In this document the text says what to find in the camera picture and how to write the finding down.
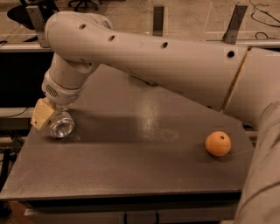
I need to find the black floor cable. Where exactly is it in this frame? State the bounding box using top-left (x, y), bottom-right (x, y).
top-left (248, 0), bottom-right (280, 40)

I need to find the black chair base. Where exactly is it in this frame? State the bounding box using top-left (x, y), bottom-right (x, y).
top-left (67, 0), bottom-right (99, 12)

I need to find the grey table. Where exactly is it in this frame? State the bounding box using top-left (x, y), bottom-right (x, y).
top-left (0, 64), bottom-right (256, 224)

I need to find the black office chair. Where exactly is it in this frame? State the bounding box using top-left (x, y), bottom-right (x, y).
top-left (7, 0), bottom-right (60, 34)

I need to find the orange fruit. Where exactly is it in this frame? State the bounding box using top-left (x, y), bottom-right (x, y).
top-left (205, 131), bottom-right (231, 157)

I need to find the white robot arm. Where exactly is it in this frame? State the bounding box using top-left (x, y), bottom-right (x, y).
top-left (31, 11), bottom-right (280, 224)

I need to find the metal bracket post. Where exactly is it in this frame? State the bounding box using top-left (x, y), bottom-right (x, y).
top-left (152, 5), bottom-right (165, 36)
top-left (26, 5), bottom-right (49, 48)
top-left (222, 3), bottom-right (248, 45)

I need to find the left metal bracket post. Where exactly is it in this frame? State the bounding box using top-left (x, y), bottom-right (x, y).
top-left (26, 5), bottom-right (49, 48)

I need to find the middle metal bracket post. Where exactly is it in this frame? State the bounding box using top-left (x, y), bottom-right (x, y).
top-left (152, 5), bottom-right (165, 36)

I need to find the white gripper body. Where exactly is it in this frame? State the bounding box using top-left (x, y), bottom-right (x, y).
top-left (42, 72), bottom-right (83, 105)

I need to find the silver green 7up can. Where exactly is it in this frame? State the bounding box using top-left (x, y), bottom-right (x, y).
top-left (47, 107), bottom-right (75, 138)

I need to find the right metal bracket post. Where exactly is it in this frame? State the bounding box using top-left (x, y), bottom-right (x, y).
top-left (222, 3), bottom-right (248, 45)

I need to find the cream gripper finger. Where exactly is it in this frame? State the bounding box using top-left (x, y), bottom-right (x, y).
top-left (31, 97), bottom-right (56, 130)

